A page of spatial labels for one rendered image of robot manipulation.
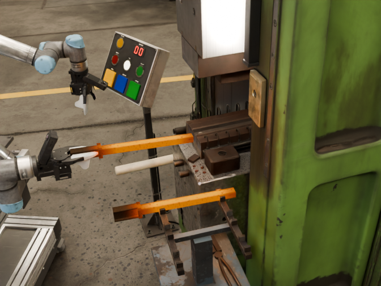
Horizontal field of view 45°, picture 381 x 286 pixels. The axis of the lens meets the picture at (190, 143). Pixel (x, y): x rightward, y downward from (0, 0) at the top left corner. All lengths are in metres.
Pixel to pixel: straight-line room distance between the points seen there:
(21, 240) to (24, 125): 1.66
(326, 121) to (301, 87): 0.23
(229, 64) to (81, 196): 1.81
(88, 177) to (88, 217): 0.42
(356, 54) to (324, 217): 0.65
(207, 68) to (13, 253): 1.52
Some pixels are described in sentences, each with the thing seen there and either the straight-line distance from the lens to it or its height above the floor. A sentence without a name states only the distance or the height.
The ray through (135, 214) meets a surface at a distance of 1.58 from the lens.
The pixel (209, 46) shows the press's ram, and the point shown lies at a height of 1.41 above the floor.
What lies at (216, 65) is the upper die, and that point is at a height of 1.31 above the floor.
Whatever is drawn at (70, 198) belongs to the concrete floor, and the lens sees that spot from 3.23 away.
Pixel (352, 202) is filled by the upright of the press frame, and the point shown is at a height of 0.82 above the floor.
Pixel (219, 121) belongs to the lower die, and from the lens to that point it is 1.95.
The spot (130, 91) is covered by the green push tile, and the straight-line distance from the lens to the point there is 2.22.
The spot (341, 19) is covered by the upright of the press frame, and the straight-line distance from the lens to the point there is 1.42.
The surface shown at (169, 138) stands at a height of 1.11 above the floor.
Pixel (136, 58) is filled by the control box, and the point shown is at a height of 1.13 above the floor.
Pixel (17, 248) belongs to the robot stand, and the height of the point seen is 0.21.
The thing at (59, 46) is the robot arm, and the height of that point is 1.26.
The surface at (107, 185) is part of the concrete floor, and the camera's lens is 3.26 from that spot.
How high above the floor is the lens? 2.00
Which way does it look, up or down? 34 degrees down
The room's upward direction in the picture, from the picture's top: 3 degrees counter-clockwise
